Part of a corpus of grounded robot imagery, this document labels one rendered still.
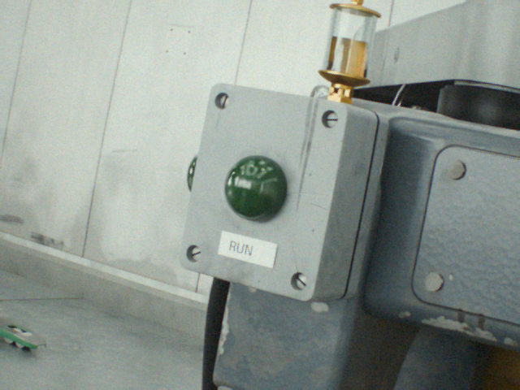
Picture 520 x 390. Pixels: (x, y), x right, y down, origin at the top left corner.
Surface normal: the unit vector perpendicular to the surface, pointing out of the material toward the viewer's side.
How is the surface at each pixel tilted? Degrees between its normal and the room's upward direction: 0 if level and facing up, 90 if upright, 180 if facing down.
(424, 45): 90
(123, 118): 90
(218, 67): 90
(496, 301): 90
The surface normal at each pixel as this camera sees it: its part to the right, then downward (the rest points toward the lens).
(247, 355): -0.52, -0.05
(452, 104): -0.87, -0.14
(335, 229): 0.83, 0.18
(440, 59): -0.98, -0.18
